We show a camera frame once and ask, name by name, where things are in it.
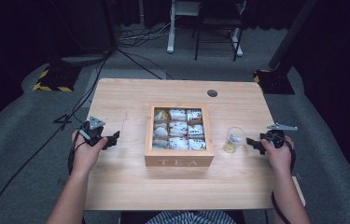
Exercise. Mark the wooden tea box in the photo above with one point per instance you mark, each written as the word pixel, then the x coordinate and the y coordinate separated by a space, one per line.
pixel 179 158

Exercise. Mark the dark slanted stand pole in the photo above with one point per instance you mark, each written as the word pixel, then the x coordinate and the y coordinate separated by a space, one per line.
pixel 291 34

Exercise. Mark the white desk leg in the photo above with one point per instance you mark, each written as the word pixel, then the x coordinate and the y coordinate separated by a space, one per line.
pixel 171 37
pixel 237 43

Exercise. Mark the black yellow striped stand base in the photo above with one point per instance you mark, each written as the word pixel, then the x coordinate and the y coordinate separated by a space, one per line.
pixel 57 79
pixel 273 81

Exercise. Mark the person's striped clothing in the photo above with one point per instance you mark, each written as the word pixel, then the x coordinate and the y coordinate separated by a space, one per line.
pixel 191 217

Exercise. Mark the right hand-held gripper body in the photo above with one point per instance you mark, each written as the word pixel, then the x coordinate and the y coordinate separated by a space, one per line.
pixel 276 137

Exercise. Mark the yellow label tea bag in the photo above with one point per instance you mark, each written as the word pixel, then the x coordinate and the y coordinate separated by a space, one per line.
pixel 231 144

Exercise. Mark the group of white tea bags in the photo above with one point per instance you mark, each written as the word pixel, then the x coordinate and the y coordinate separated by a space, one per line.
pixel 178 129

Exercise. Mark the person's right hand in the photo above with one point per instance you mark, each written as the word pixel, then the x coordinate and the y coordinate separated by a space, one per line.
pixel 280 158

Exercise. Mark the dark round table grommet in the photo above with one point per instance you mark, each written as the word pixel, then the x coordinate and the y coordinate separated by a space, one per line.
pixel 212 93

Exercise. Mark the grey flat stand foot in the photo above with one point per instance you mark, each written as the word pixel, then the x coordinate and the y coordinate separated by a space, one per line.
pixel 84 59

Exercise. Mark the person's left hand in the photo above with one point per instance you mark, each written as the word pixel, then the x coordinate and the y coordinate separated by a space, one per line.
pixel 85 158

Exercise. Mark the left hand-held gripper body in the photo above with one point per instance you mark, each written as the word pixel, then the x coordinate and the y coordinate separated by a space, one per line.
pixel 92 133

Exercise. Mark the black metal chair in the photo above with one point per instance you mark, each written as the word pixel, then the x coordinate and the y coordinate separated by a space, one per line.
pixel 219 21

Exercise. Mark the clear plastic cup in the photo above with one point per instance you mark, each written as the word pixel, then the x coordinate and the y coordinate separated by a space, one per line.
pixel 236 135

